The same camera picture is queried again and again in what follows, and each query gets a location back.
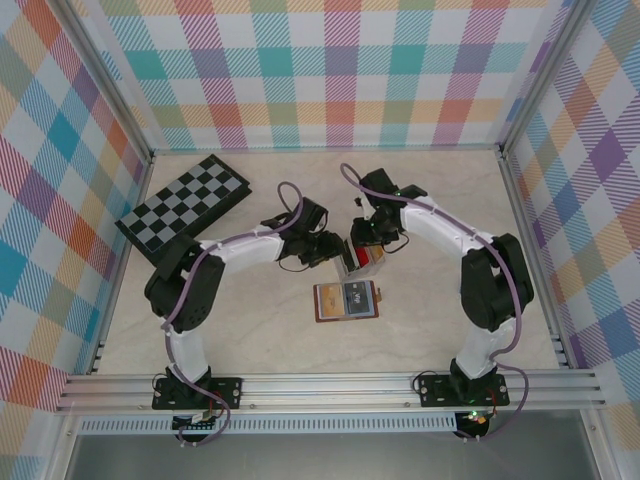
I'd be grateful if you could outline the aluminium table end rail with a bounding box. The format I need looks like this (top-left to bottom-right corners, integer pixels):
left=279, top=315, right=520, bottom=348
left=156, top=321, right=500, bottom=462
left=149, top=144, right=504, bottom=156

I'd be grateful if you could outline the aluminium frame leg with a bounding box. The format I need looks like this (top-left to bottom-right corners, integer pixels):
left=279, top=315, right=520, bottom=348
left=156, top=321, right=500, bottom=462
left=45, top=413, right=77, bottom=480
left=581, top=410, right=624, bottom=480

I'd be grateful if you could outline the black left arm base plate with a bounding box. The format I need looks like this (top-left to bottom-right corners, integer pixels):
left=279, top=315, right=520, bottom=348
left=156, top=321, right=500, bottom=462
left=151, top=376, right=245, bottom=412

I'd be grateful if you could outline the grey metal panel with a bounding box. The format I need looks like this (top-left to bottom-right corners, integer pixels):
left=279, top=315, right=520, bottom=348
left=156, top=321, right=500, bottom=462
left=64, top=433, right=601, bottom=480

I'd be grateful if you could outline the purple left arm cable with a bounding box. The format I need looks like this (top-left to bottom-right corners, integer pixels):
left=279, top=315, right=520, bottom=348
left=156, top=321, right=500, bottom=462
left=159, top=180, right=306, bottom=447

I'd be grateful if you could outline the aluminium table side rail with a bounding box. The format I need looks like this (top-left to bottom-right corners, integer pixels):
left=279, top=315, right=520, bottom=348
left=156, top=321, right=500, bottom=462
left=497, top=149, right=574, bottom=371
left=87, top=154, right=156, bottom=376

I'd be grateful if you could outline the clear plastic card box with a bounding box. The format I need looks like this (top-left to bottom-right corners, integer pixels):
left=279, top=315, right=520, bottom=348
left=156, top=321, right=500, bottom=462
left=333, top=238, right=389, bottom=281

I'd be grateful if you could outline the black grey folding chessboard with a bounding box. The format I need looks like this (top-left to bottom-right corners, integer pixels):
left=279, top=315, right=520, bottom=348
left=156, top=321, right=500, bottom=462
left=114, top=153, right=253, bottom=264

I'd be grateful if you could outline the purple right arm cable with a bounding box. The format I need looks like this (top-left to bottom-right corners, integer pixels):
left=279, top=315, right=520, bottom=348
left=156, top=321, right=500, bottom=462
left=339, top=162, right=531, bottom=444

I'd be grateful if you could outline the small circuit board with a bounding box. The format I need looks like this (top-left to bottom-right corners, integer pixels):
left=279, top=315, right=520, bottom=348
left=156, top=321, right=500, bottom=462
left=171, top=410, right=224, bottom=435
left=457, top=408, right=491, bottom=434

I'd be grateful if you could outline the aluminium frame post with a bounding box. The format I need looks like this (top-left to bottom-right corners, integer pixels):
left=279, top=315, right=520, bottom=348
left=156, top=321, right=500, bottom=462
left=47, top=0, right=156, bottom=166
left=497, top=0, right=601, bottom=159

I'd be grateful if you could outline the black VIP credit card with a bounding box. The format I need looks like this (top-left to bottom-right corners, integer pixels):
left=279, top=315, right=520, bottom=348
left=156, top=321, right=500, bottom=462
left=342, top=282, right=374, bottom=316

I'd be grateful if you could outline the wide aluminium mounting rail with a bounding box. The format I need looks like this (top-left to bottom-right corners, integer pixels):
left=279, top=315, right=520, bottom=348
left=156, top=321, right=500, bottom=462
left=53, top=368, right=610, bottom=415

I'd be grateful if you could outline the brown leather card holder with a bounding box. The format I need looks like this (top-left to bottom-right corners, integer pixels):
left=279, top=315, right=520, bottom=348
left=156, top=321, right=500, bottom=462
left=313, top=281, right=385, bottom=324

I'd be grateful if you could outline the slotted grey cable duct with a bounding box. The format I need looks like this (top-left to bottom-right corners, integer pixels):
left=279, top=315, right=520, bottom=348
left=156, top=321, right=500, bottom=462
left=78, top=417, right=460, bottom=436

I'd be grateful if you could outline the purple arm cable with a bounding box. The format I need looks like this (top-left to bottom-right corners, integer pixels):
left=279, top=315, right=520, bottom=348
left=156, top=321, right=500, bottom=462
left=159, top=180, right=306, bottom=447
left=339, top=162, right=531, bottom=444

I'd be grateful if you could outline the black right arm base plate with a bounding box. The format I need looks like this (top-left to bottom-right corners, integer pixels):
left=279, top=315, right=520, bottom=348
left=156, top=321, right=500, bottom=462
left=416, top=373, right=512, bottom=409

